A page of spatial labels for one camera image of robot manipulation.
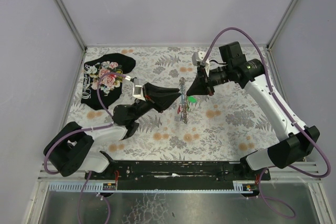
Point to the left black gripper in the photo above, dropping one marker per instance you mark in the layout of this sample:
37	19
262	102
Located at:
148	100

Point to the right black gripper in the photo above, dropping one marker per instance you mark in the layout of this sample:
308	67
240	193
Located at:
206	81

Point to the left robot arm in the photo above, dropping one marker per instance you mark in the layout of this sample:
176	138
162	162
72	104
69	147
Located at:
69	150

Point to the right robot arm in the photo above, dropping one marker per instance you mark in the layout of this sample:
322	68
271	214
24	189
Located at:
295	138

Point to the black floral cloth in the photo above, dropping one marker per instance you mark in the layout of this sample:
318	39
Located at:
102	79

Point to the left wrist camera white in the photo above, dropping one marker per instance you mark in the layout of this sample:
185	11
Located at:
137	88

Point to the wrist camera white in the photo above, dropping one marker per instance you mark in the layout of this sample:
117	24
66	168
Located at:
137	88
197	60

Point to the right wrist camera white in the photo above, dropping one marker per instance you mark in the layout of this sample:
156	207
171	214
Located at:
197	60

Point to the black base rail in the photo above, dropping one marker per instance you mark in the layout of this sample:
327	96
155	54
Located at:
178	172

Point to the white cable duct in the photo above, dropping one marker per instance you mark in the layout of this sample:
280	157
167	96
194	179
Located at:
124	187

